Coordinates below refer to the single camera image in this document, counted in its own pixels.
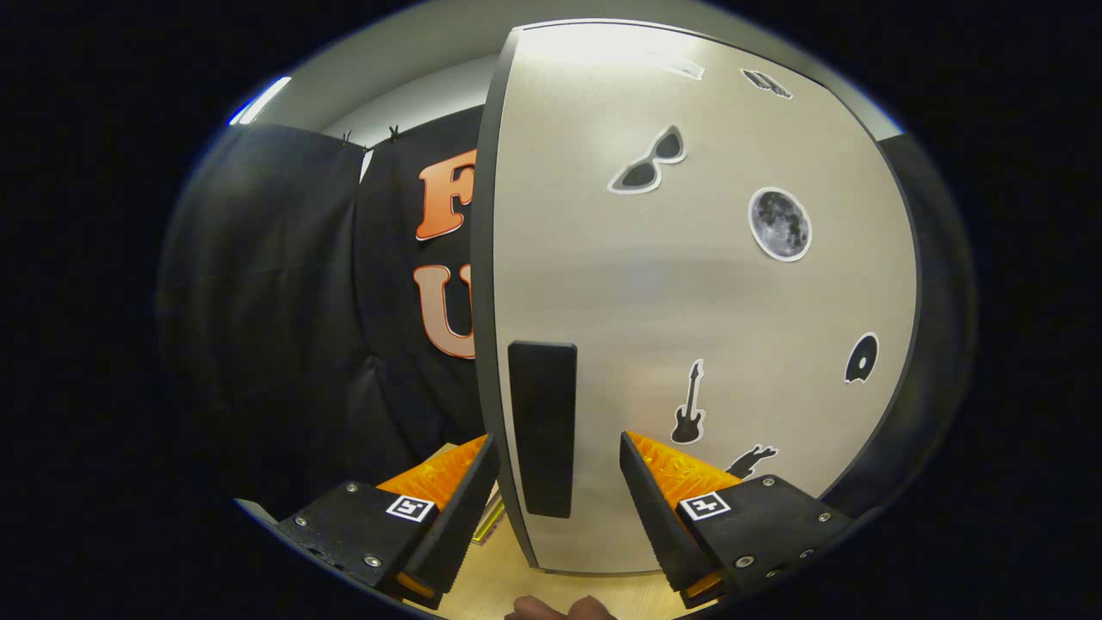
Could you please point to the dark grey shoe cabinet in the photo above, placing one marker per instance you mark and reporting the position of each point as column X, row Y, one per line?
column 482, row 258

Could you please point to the grey book yellow edge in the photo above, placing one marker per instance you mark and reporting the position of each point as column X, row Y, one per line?
column 491, row 521

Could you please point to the black backdrop cloth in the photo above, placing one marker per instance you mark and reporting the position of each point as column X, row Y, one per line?
column 258, row 301

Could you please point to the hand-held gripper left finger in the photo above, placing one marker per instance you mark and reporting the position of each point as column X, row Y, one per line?
column 465, row 512

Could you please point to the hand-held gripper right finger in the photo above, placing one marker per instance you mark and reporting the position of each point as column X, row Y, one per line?
column 654, row 517

